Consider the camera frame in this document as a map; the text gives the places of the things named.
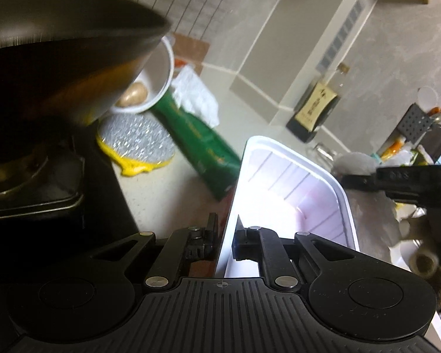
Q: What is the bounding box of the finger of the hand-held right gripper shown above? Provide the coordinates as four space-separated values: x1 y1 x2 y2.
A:
340 174 385 193

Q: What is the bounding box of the black wok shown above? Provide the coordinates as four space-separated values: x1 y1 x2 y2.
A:
0 0 171 177

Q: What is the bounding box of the black gas stove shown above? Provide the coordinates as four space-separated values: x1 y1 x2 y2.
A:
0 118 140 284

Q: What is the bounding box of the white disposable bowl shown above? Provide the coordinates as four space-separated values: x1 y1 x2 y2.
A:
112 35 175 114

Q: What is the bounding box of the crumpled white tissue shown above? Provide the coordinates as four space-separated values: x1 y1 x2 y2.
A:
171 66 220 127

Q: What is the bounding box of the round silver yellow scrubber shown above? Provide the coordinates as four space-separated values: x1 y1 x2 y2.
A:
96 112 176 177

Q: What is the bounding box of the food print wall sticker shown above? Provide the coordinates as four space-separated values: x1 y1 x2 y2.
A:
173 33 211 74

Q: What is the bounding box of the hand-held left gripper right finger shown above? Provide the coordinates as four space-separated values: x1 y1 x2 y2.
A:
233 215 355 292

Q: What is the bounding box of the metal wire steaming rack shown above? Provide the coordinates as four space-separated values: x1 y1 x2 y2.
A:
309 141 350 162

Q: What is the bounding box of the orange bottle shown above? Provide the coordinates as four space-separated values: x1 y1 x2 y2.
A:
378 136 407 160

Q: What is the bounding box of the white plastic container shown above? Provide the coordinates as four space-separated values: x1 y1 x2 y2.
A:
215 136 361 278

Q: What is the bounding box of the wall vent grille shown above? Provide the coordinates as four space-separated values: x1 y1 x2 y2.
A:
315 0 365 72

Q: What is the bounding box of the tan egg-shaped item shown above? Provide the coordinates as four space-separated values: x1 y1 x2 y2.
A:
118 83 148 108

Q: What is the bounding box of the green plastic packet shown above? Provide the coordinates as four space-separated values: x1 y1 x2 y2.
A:
149 92 242 201

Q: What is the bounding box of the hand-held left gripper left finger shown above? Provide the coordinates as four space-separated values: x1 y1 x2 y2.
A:
90 212 220 290

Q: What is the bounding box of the soy sauce bottle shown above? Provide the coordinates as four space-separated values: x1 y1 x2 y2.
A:
286 62 350 144

